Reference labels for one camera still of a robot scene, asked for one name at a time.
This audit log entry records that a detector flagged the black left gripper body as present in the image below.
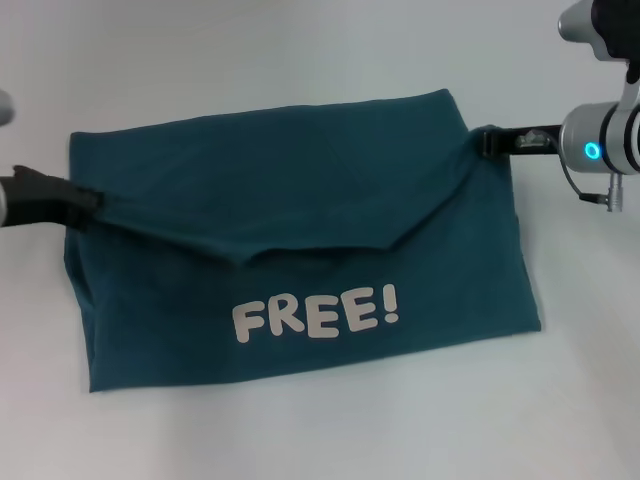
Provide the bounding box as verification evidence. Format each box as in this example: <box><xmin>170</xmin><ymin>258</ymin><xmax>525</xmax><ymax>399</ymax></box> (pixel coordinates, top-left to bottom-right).
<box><xmin>5</xmin><ymin>164</ymin><xmax>84</xmax><ymax>229</ymax></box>

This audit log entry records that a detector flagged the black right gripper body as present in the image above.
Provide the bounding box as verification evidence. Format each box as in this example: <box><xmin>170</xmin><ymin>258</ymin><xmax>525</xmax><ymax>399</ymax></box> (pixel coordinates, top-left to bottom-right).
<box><xmin>497</xmin><ymin>123</ymin><xmax>567</xmax><ymax>160</ymax></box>

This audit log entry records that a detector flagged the teal blue t-shirt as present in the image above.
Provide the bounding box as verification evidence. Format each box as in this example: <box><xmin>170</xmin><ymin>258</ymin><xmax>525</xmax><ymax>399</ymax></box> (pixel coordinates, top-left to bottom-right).
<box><xmin>62</xmin><ymin>88</ymin><xmax>544</xmax><ymax>396</ymax></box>

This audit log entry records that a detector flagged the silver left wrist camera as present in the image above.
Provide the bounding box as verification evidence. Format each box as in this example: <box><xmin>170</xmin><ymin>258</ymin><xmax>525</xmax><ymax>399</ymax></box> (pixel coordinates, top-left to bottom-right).
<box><xmin>0</xmin><ymin>88</ymin><xmax>17</xmax><ymax>127</ymax></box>

